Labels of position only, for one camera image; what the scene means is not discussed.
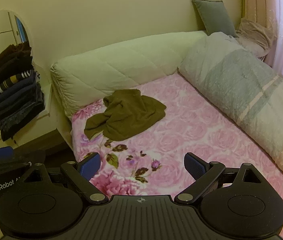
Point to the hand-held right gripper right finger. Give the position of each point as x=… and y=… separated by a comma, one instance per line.
x=194, y=166

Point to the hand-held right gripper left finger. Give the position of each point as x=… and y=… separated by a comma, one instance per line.
x=90, y=166

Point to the olive long-sleeve sweater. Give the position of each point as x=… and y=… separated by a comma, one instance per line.
x=131, y=115

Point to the stack of dark folded clothes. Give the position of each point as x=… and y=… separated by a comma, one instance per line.
x=11, y=92

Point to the grey and pink rolled comforter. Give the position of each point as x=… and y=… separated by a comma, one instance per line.
x=231, y=80

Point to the cream quilted headboard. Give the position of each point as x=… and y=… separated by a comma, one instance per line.
x=106, y=62

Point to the beige crumpled pillow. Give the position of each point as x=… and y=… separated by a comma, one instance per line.
x=254, y=35

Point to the grey pillow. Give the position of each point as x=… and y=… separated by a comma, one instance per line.
x=214, y=15

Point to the pink striped curtain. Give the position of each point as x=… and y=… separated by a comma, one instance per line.
x=256, y=0

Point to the oval wall mirror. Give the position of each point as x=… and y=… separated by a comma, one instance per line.
x=1, y=35

